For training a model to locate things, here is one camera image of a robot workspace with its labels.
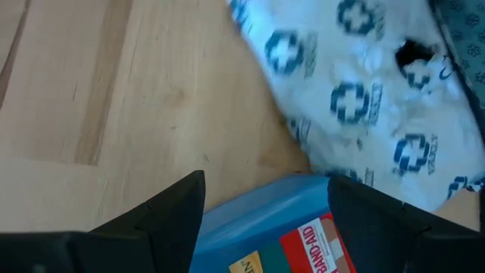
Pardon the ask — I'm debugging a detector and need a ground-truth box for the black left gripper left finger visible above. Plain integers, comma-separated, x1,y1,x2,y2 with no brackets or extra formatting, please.
0,170,206,273

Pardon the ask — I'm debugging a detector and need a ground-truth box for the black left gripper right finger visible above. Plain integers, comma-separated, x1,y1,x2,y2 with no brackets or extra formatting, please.
327,176,485,273

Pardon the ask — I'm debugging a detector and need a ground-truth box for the blue Band-Aid first-aid box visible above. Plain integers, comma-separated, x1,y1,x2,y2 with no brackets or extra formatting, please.
188,174,359,273

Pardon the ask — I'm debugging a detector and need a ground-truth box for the white bag blue cross print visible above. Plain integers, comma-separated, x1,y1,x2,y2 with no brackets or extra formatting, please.
227,0,485,213

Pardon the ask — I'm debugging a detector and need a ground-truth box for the blue snowflake-print folded gown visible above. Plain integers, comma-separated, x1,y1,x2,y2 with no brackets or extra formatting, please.
430,0,485,141

